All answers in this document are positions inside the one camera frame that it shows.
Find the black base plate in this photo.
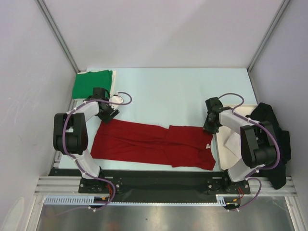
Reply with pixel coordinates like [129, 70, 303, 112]
[49, 169, 251, 202]

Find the red t shirt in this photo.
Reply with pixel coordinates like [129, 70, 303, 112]
[90, 120, 216, 170]

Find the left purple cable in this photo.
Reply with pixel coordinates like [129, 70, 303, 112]
[55, 90, 133, 215]

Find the purple cable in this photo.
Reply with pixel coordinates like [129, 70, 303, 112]
[218, 92, 282, 212]
[55, 90, 133, 215]

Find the slotted cable duct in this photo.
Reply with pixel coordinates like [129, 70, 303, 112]
[44, 194, 239, 206]

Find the left aluminium frame post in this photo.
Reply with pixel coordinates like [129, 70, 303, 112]
[35, 0, 80, 73]

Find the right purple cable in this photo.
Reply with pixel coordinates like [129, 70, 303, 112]
[218, 92, 282, 212]

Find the aluminium front rail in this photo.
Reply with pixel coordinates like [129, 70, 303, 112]
[35, 176, 297, 197]

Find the white tray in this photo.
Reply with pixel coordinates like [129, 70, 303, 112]
[215, 103, 257, 172]

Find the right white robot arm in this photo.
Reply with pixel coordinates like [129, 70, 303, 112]
[203, 93, 281, 193]

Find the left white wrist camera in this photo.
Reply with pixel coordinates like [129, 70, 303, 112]
[109, 94, 124, 108]

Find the aluminium frame post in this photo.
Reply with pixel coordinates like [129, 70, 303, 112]
[35, 0, 80, 73]
[247, 0, 292, 74]

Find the black t shirt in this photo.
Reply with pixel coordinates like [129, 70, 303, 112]
[247, 103, 291, 190]

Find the white t shirt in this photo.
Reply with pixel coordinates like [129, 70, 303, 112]
[224, 133, 241, 158]

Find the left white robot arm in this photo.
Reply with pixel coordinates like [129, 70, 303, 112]
[53, 88, 124, 193]

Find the folded green t shirt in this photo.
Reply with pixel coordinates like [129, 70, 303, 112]
[72, 70, 114, 100]

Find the right aluminium frame post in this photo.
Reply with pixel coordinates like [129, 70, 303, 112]
[247, 0, 292, 74]

